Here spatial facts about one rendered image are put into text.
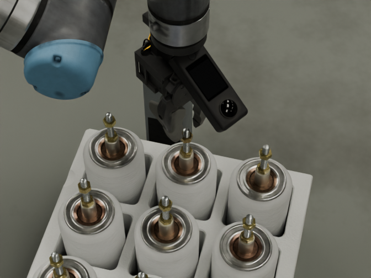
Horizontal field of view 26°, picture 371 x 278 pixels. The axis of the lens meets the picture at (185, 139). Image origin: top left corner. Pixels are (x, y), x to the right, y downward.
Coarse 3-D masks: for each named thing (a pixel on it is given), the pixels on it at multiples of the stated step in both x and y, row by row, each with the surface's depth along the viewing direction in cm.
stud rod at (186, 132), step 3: (183, 129) 117; (186, 129) 117; (183, 132) 117; (186, 132) 116; (189, 132) 117; (183, 135) 117; (186, 135) 117; (189, 135) 118; (183, 144) 119; (186, 144) 119; (189, 144) 119; (183, 147) 120; (186, 147) 119; (183, 150) 120; (186, 150) 120
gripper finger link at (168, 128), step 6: (168, 96) 106; (162, 102) 106; (168, 102) 105; (162, 108) 106; (168, 108) 106; (174, 108) 108; (162, 114) 107; (168, 114) 107; (162, 120) 108; (168, 120) 109; (168, 126) 110
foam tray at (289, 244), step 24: (144, 144) 135; (72, 168) 132; (72, 192) 129; (144, 192) 129; (216, 192) 138; (216, 216) 127; (288, 216) 127; (48, 240) 124; (288, 240) 124; (120, 264) 122; (288, 264) 122
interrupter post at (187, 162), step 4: (180, 156) 121; (192, 156) 121; (180, 160) 122; (184, 160) 121; (188, 160) 121; (192, 160) 122; (180, 164) 123; (184, 164) 122; (188, 164) 122; (192, 164) 123; (184, 168) 123; (188, 168) 123
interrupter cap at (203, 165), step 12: (180, 144) 126; (192, 144) 126; (168, 156) 124; (204, 156) 124; (168, 168) 123; (180, 168) 123; (192, 168) 123; (204, 168) 123; (180, 180) 122; (192, 180) 122
